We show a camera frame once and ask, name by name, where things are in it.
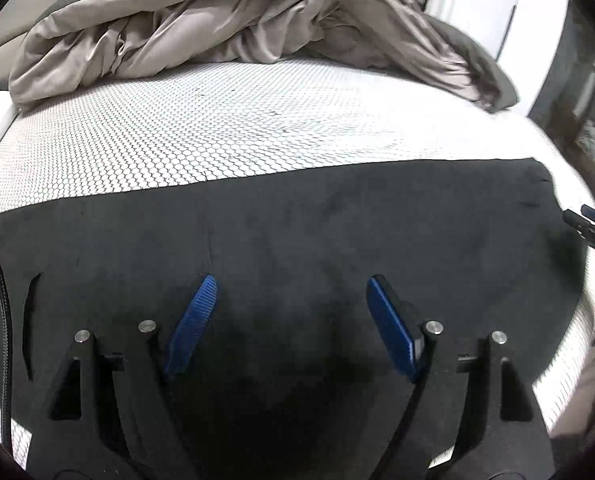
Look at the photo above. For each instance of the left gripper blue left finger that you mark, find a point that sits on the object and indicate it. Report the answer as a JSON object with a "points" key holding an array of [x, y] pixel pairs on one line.
{"points": [[106, 415]]}

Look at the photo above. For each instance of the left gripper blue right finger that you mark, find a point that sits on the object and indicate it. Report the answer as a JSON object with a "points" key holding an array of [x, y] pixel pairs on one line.
{"points": [[471, 414]]}

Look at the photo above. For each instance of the black pants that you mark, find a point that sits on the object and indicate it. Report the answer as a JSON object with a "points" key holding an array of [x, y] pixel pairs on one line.
{"points": [[291, 350]]}

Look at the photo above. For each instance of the white curtain right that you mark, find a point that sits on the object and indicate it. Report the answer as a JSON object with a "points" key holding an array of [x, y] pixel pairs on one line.
{"points": [[522, 35]]}

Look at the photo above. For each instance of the white mattress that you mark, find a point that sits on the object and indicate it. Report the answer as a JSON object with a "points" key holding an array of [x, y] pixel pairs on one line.
{"points": [[230, 121]]}

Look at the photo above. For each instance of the grey crumpled duvet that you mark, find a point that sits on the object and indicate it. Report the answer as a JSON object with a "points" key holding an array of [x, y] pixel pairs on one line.
{"points": [[75, 43]]}

